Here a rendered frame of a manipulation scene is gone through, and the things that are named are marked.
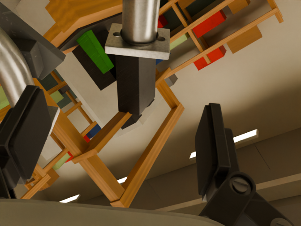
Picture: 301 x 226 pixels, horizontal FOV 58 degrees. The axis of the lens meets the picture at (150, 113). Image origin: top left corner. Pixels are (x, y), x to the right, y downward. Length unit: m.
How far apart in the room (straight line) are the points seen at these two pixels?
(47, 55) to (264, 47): 5.96
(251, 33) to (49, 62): 5.36
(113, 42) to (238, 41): 5.41
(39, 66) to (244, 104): 6.44
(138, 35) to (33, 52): 0.12
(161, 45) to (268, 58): 6.03
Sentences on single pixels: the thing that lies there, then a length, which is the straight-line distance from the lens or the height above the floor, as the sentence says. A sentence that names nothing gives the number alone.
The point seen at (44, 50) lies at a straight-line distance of 0.32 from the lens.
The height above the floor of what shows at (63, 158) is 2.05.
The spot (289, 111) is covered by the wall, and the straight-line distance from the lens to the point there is 6.74.
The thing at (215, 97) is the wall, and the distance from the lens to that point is 6.68.
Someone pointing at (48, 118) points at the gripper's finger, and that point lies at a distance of 0.16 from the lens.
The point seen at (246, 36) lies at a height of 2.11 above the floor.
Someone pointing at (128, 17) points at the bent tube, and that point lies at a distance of 0.23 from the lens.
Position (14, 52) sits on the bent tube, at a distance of 0.28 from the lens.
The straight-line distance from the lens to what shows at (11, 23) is 0.31.
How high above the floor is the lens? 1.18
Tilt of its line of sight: 12 degrees up
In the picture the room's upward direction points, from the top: 145 degrees clockwise
